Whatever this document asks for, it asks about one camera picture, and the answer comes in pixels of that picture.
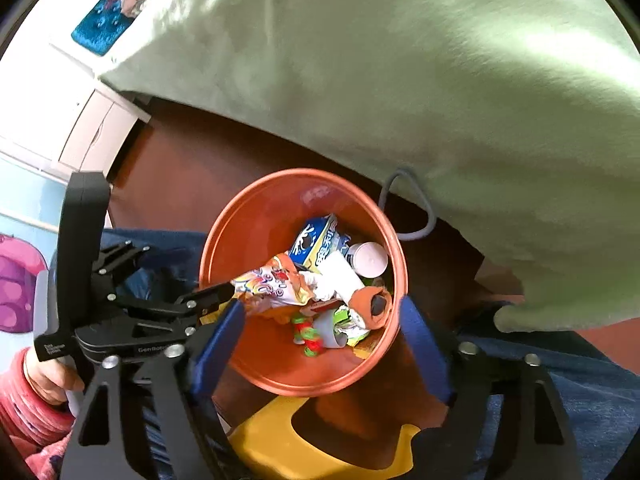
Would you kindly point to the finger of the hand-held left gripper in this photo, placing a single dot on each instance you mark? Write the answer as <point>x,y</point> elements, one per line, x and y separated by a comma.
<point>120,257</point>
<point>190,302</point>

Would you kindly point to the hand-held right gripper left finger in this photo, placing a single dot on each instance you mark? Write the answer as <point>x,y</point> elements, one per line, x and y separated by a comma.
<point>220,345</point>

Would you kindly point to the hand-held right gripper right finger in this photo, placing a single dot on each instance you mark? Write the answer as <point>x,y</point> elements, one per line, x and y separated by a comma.
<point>422,345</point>

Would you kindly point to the orange plush toy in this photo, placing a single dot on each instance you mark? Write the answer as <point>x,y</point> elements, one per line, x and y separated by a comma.
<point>372,305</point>

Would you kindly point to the orange snack bag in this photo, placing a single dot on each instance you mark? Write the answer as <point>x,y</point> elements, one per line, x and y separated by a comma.
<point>270,285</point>

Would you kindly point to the orange trash bin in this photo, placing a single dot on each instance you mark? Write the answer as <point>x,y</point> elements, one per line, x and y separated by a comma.
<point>260,220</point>

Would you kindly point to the blue cookie box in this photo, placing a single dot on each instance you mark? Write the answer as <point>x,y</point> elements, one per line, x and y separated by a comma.
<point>315,240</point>

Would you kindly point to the person's left forearm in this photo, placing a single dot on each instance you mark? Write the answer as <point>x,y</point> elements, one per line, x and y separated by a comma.
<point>25,410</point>

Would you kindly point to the person's left hand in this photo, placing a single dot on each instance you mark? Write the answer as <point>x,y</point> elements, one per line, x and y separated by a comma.
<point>50,375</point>

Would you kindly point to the pink printed cloth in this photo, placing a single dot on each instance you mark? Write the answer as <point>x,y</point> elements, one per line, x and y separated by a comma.
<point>17,280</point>

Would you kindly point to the green and red wrapper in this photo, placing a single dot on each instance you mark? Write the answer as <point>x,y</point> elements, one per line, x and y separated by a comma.
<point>306,332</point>

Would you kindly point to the grey plastic cup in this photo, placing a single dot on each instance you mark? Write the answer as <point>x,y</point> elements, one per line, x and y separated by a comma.
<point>330,330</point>

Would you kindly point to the yellow plastic stool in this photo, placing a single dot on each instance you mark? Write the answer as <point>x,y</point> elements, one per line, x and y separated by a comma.
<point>270,440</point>

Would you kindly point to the cream nightstand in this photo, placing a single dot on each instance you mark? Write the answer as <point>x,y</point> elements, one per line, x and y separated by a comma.
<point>100,130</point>

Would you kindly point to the person's blue jeans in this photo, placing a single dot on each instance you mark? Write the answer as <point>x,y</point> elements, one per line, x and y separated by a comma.
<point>575,400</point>

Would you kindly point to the cream headboard with blue panel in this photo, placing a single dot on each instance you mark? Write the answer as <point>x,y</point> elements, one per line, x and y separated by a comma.
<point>95,30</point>

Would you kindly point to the green blanket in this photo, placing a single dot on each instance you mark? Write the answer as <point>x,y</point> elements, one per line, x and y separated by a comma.
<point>400,60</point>

